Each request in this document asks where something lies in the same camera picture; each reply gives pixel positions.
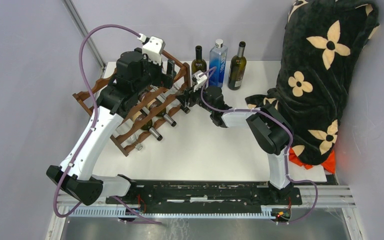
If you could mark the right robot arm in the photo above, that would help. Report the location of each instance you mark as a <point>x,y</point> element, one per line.
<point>271,131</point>

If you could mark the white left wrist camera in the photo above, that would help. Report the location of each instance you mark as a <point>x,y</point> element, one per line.
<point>152,47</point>

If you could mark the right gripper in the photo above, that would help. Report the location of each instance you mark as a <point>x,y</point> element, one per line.
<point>188,93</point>

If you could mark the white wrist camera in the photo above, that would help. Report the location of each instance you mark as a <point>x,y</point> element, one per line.
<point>152,47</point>
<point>199,79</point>

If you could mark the brown wooden wine rack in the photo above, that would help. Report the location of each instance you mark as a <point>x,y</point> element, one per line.
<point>154,92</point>

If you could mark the green wine bottle brown label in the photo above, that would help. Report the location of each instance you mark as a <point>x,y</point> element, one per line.
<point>148,126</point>

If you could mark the black floral blanket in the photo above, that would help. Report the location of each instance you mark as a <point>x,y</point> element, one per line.
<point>322,42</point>

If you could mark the orange cloth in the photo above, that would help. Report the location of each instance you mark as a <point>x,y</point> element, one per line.
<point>295,157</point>

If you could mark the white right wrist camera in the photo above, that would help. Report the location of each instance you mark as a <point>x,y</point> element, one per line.
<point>199,79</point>

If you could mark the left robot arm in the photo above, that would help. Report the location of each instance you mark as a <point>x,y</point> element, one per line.
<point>133,74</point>

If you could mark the clear square bottle black cap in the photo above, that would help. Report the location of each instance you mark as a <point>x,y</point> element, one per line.
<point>175,103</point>

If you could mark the blue square glass bottle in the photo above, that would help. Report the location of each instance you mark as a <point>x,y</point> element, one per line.
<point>217,58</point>

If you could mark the clear round glass bottle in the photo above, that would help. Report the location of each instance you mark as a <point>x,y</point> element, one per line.
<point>177,90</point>

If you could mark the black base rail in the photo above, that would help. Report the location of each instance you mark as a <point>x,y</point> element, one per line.
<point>157,200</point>

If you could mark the aluminium corner profile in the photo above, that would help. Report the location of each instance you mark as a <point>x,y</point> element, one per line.
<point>81,27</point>

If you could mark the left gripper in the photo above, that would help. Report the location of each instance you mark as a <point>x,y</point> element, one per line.
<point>164,80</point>

